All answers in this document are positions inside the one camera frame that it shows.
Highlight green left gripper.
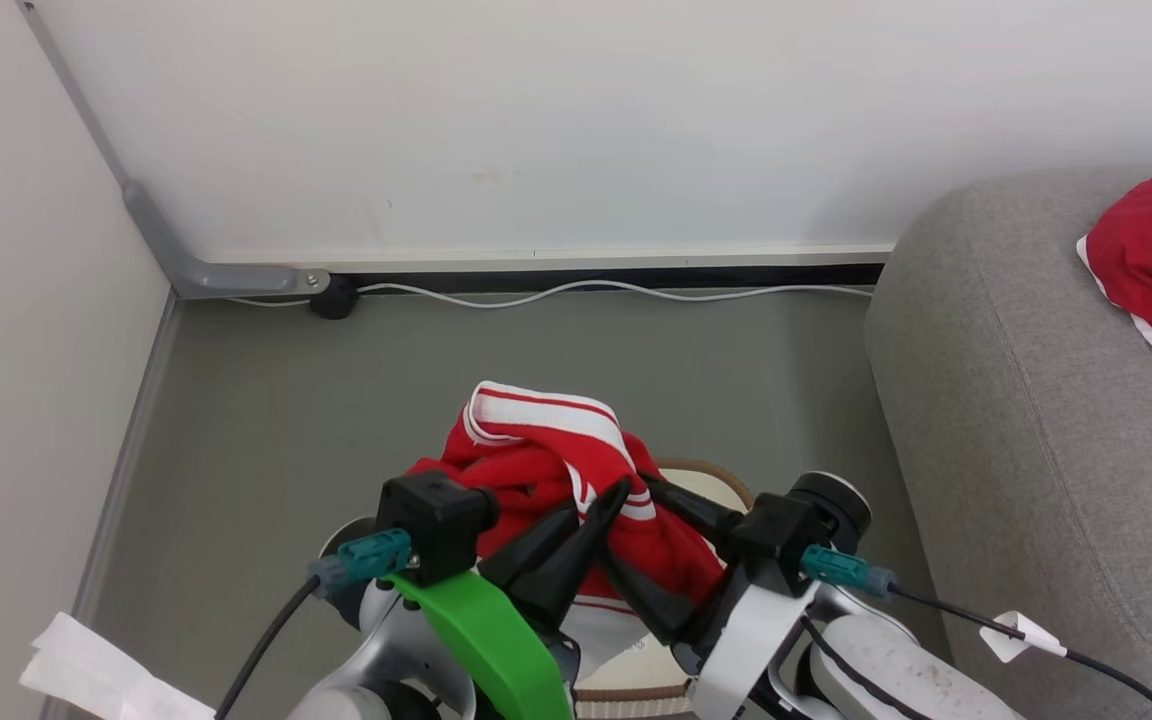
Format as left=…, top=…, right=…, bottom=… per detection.
left=391, top=477, right=634, bottom=720

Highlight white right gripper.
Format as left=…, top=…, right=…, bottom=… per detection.
left=598, top=472, right=823, bottom=720

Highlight red shorts striped white band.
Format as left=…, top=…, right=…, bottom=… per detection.
left=406, top=381, right=729, bottom=613

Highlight grey fabric sofa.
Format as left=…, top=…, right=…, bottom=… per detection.
left=864, top=165, right=1152, bottom=720

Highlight white laundry basket brown rim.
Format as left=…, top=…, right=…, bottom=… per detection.
left=566, top=457, right=756, bottom=720

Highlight black round floor stopper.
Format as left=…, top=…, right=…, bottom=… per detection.
left=310, top=275, right=361, bottom=321

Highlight grey metal corner conduit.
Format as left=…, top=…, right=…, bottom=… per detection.
left=18, top=0, right=331, bottom=300

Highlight white crumpled paper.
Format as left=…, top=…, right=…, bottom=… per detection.
left=19, top=612, right=218, bottom=720

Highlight teal right cable connector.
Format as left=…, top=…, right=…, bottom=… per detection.
left=800, top=544, right=900, bottom=599

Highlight teal cable connector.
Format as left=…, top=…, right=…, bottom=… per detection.
left=800, top=544, right=900, bottom=599
left=308, top=528, right=414, bottom=593

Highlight teal left cable connector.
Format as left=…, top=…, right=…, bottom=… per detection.
left=308, top=528, right=414, bottom=593

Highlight white floor cable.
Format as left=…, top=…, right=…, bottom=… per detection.
left=226, top=280, right=875, bottom=310

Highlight silver wall skirting strip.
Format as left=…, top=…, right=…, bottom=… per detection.
left=206, top=243, right=897, bottom=274

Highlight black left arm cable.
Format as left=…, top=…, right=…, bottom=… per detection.
left=213, top=575, right=323, bottom=720

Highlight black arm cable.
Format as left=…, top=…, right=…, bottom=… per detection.
left=213, top=575, right=323, bottom=720
left=886, top=585, right=1152, bottom=720

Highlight white cable tag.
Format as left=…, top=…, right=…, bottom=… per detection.
left=979, top=611, right=1070, bottom=663

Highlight grey wall skirting strip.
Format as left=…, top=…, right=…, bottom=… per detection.
left=71, top=292, right=181, bottom=623

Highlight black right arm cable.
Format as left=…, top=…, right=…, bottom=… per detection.
left=886, top=585, right=1152, bottom=720

